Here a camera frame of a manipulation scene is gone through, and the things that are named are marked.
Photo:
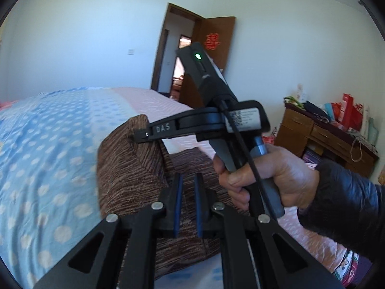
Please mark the red paper door decoration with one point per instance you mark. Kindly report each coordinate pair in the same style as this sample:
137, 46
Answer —
212, 40

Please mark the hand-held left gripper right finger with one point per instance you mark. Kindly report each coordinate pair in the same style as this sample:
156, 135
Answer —
198, 204

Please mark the red patterned bag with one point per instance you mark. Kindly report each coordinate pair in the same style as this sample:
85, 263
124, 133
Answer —
270, 138

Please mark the wooden desk with drawers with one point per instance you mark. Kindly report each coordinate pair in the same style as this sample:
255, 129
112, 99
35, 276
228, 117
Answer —
300, 126

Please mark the brown wooden door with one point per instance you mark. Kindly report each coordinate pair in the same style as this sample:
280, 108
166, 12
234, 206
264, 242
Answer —
219, 27

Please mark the wooden door frame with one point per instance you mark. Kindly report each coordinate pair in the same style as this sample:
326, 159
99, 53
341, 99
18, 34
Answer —
161, 51

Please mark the person's floral garment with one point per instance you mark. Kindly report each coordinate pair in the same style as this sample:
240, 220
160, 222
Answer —
349, 268

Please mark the brown knitted sweater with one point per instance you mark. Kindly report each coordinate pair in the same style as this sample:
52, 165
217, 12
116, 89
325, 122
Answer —
132, 171

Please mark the person's right hand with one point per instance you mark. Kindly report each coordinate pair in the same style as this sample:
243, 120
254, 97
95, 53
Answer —
291, 177

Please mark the white wall switch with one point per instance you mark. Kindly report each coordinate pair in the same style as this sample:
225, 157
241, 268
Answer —
130, 51

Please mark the bed with patterned sheet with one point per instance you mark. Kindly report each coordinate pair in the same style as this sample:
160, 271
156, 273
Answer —
45, 156

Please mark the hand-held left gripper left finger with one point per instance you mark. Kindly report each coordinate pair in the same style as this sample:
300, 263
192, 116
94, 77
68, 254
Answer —
178, 204

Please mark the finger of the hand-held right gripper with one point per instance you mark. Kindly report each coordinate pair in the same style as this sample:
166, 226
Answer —
159, 129

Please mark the red gift bag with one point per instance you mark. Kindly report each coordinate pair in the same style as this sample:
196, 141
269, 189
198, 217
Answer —
357, 117
346, 108

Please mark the dark cloth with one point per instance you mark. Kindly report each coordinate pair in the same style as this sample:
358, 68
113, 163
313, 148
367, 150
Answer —
314, 108

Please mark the green cloth item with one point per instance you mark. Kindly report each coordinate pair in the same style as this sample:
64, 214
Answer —
293, 102

